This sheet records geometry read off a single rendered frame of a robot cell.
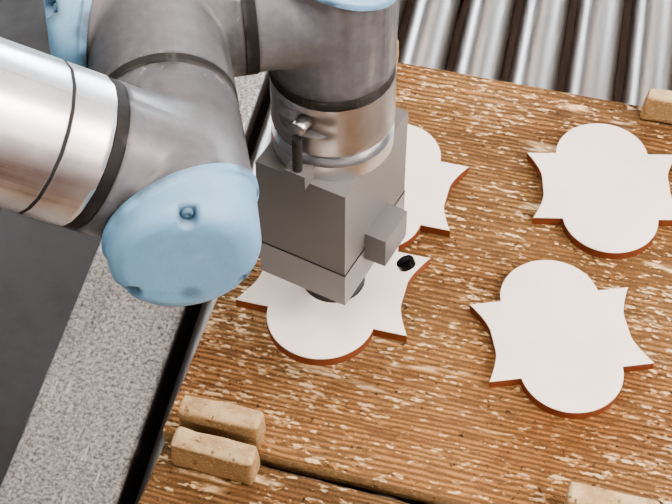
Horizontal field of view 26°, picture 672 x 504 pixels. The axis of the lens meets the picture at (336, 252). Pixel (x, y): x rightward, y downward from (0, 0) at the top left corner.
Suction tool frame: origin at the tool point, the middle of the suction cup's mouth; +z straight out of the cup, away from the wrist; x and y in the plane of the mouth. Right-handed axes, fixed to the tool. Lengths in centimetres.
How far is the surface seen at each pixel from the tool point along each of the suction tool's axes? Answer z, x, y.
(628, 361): 5.4, -19.5, 8.0
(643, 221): 5.4, -15.7, 21.1
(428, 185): 5.4, 0.5, 16.6
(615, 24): 8.5, -4.4, 45.1
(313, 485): 6.2, -4.5, -11.1
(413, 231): 5.4, -0.6, 11.7
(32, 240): 100, 86, 56
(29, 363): 100, 72, 36
